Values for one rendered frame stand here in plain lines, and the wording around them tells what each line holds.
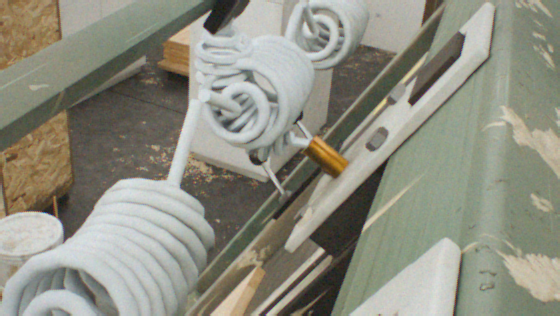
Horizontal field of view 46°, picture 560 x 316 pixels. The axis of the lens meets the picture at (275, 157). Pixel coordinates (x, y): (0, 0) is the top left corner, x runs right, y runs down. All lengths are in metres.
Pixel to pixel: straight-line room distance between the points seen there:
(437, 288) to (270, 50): 0.30
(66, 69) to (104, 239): 0.08
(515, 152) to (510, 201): 0.04
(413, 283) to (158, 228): 0.14
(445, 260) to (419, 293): 0.01
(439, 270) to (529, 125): 0.12
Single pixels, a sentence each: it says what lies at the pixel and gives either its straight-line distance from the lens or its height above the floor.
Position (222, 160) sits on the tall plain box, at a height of 0.07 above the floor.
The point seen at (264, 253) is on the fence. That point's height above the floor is 1.28.
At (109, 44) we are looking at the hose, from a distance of 0.30.
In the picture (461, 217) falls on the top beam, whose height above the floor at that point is 1.96.
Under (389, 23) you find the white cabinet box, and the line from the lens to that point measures 6.11.
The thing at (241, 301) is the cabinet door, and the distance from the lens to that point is 1.15.
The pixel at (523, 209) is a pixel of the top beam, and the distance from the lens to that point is 0.24.
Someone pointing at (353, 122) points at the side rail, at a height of 1.48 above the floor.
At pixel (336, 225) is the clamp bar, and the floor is 1.81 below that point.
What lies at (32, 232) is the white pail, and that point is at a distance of 2.96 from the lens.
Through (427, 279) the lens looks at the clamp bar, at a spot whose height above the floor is 1.96.
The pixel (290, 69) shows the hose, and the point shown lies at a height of 1.91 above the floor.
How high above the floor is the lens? 2.08
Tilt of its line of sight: 30 degrees down
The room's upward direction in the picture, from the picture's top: 5 degrees clockwise
